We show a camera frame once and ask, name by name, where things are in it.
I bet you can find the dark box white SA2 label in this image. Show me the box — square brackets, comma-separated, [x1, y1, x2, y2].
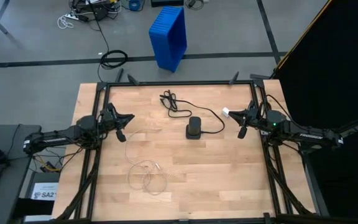
[19, 170, 60, 220]

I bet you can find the white USB cable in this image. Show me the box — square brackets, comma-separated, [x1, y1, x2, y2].
[124, 126, 170, 197]

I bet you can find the black power tower cable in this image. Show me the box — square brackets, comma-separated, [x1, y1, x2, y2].
[159, 89, 226, 135]

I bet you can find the dark grey side desk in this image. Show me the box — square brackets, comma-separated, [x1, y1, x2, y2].
[0, 124, 42, 224]

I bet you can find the white power strip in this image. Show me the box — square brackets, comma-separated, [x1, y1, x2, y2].
[64, 11, 89, 22]

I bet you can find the flat black box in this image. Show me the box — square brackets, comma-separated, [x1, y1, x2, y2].
[150, 0, 185, 7]

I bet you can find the black power adapter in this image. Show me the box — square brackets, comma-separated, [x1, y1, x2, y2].
[185, 0, 205, 9]

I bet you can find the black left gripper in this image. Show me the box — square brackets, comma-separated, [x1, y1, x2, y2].
[99, 102, 135, 144]

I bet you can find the black electronics pile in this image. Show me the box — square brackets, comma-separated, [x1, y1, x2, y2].
[69, 0, 123, 22]

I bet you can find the yellow cable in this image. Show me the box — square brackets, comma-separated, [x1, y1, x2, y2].
[38, 154, 62, 174]

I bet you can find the black aluminium table frame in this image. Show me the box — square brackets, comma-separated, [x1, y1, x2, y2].
[53, 68, 318, 224]

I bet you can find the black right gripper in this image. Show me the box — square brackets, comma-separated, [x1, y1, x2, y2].
[228, 100, 267, 141]

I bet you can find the black cylindrical power tower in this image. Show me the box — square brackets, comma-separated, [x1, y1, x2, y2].
[185, 116, 203, 141]

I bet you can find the white floor cable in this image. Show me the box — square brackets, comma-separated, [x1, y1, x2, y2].
[57, 14, 75, 30]

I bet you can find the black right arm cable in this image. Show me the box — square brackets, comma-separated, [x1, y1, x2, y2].
[259, 93, 292, 125]

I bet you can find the coiled black floor cable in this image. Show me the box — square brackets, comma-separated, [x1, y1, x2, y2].
[87, 0, 129, 83]

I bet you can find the black backdrop curtain yellow edge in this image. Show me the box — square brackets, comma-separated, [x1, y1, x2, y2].
[272, 0, 358, 218]

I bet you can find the blue plastic bin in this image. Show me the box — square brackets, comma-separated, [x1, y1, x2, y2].
[149, 6, 188, 73]

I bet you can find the blue cable reel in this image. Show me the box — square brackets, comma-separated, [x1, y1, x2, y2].
[128, 0, 142, 12]

